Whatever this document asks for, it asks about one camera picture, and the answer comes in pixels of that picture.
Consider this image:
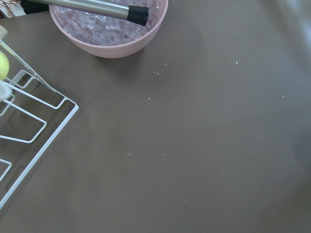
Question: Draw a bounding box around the pink ice bowl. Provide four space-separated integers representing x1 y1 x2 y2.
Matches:
49 0 168 58

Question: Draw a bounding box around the steel muddler black tip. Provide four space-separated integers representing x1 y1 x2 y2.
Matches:
31 0 149 26

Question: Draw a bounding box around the white wire rack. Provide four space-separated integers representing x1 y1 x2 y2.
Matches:
0 38 80 211

